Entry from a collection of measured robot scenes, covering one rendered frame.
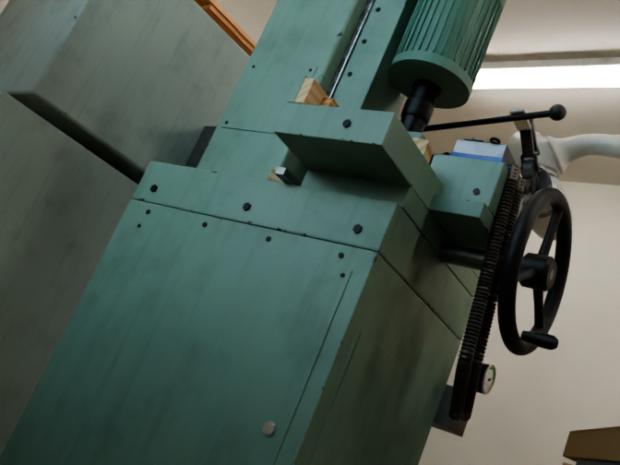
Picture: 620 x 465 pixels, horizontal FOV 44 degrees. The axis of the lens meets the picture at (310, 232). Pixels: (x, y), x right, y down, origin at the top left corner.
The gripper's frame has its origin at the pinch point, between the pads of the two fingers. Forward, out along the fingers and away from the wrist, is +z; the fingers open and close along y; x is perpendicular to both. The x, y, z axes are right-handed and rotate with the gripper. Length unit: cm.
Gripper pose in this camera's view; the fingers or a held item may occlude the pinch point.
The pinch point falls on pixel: (514, 141)
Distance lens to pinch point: 165.8
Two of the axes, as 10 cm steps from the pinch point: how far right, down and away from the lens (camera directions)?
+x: 8.6, -0.1, -5.0
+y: 2.2, -9.0, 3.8
